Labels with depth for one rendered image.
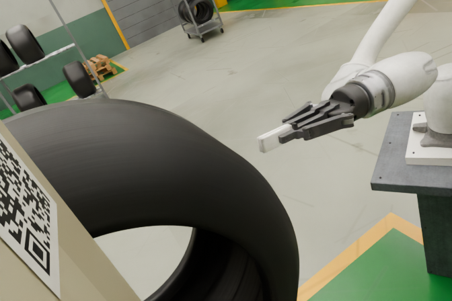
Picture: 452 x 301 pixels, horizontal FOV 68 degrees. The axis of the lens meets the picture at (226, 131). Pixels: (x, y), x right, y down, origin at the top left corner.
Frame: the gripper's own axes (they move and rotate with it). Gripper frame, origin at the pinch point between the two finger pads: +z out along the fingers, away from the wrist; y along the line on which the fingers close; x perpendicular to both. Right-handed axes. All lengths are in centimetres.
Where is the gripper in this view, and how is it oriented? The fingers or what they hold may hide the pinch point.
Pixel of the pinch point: (276, 138)
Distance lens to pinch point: 63.6
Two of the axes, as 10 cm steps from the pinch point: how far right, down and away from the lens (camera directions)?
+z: -8.6, 3.8, -3.3
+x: 2.4, 8.8, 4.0
